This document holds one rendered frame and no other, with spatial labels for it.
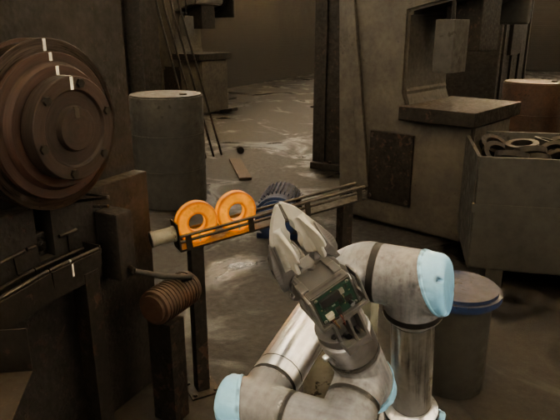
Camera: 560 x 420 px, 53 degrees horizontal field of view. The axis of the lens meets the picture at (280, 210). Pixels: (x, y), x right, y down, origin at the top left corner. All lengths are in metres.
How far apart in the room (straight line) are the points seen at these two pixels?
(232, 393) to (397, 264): 0.40
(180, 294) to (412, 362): 1.03
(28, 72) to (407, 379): 1.17
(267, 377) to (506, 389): 1.79
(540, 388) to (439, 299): 1.58
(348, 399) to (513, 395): 1.76
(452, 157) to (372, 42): 0.94
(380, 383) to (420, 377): 0.40
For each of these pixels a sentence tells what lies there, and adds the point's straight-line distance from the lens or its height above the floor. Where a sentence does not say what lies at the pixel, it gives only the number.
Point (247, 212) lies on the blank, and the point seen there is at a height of 0.72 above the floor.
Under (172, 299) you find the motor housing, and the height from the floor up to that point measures 0.50.
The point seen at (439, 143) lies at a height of 0.66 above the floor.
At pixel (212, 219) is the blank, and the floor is 0.71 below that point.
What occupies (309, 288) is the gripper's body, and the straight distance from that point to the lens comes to 0.69.
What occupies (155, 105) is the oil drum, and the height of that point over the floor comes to 0.83.
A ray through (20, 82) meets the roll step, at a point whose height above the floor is 1.24.
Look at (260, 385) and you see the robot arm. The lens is 0.83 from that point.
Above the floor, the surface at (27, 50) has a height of 1.32.
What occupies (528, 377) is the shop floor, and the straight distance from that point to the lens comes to 2.64.
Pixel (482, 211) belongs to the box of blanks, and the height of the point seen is 0.45.
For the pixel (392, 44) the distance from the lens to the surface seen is 3.95.
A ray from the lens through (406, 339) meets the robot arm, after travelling 1.15.
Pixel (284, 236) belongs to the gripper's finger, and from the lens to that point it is 0.67.
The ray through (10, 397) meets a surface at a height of 0.60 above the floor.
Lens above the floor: 1.38
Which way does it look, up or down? 18 degrees down
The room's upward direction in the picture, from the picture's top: straight up
